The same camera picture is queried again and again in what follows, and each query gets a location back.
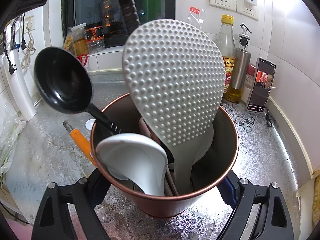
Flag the orange handled peeler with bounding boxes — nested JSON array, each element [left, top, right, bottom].
[[63, 120, 96, 165]]

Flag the steel oil dispenser bottle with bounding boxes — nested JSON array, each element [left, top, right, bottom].
[[225, 23, 252, 103]]

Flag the black plastic ladle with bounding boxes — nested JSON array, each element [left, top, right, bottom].
[[34, 47, 123, 134]]

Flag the white plastic pipe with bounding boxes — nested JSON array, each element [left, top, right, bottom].
[[2, 48, 36, 121]]

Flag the jar with yellow contents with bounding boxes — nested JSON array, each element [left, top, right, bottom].
[[71, 23, 88, 56]]

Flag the wooden chopsticks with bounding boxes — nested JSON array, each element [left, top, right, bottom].
[[187, 7, 205, 29]]

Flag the red metal utensil canister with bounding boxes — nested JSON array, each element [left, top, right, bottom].
[[90, 94, 239, 218]]

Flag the smartphone leaning on wall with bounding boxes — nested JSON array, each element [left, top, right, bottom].
[[246, 57, 276, 113]]

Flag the white dimpled rice paddle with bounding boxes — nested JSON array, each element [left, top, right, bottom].
[[122, 19, 226, 194]]

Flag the yellow snack packet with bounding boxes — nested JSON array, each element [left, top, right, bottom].
[[63, 31, 74, 54]]

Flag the clear plastic bag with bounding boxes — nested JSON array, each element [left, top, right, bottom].
[[1, 103, 27, 184]]

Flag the jar with black label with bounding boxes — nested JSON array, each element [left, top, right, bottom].
[[84, 22, 105, 54]]

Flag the red handled scissors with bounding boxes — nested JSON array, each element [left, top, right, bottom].
[[76, 54, 88, 66]]

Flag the white MAX plastic spoon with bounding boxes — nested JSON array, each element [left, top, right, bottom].
[[96, 133, 168, 196]]

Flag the vinegar bottle yellow cap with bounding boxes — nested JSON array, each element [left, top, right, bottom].
[[215, 14, 236, 93]]

